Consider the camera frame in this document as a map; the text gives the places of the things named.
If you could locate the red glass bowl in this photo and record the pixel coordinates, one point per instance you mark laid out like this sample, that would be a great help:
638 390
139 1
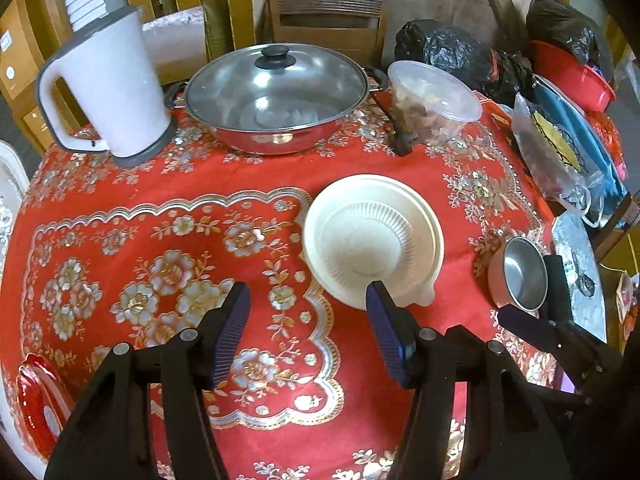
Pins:
44 402

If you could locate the pink steel cup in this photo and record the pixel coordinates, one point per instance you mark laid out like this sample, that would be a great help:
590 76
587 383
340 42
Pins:
517 275

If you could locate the wooden chair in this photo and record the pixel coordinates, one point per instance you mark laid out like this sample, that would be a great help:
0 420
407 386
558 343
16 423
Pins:
356 28

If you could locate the cream plastic bowl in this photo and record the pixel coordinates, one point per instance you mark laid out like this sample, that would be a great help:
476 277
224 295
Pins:
367 228

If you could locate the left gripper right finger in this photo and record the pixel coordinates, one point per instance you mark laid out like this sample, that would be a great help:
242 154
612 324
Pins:
508 433

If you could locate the wooden cabinet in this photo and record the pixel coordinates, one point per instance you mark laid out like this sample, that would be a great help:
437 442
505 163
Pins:
31 31

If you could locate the steel pot glass lid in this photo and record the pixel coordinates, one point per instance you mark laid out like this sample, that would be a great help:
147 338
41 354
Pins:
275 99

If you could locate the black plastic bag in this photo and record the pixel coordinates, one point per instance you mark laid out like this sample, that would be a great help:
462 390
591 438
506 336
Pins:
495 73

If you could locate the clear bag of dried goods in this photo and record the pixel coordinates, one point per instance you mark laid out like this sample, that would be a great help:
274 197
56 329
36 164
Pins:
554 161

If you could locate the white electric kettle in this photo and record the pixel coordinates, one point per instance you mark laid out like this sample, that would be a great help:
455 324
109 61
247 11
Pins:
111 77

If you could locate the white ornate chair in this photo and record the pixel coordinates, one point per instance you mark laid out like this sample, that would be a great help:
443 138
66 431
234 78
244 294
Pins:
14 184

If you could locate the clear plastic food container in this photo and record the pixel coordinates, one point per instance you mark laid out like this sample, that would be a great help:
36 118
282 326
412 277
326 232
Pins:
431 103

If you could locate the black power cord plug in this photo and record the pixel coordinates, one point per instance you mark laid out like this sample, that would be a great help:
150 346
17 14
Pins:
402 141

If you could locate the red plastic basin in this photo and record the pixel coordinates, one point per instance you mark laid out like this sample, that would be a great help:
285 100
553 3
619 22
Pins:
580 83

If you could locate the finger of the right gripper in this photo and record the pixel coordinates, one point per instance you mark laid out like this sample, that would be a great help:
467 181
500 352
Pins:
557 306
559 339

